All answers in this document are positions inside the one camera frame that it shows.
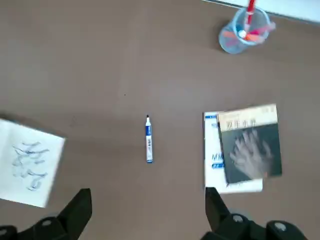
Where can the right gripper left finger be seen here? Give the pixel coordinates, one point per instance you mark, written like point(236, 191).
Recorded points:
point(70, 220)

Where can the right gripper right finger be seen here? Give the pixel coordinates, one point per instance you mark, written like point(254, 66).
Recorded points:
point(225, 225)

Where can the white scribbled notebook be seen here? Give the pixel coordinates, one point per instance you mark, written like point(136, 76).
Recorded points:
point(30, 160)

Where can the blue white marker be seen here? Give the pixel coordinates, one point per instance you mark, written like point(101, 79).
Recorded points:
point(149, 145)

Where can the dark book with hands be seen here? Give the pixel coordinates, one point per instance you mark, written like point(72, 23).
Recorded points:
point(250, 155)

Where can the white blue book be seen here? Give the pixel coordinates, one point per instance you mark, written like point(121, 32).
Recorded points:
point(211, 150)

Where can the translucent blue pen cup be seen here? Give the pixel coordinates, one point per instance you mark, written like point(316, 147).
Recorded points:
point(232, 47)

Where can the orange pen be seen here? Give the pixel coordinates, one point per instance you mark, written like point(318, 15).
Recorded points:
point(230, 35)

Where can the blue pen white cap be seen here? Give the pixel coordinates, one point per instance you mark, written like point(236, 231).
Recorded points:
point(241, 33)

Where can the red pen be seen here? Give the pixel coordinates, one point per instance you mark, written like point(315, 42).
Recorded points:
point(250, 7)

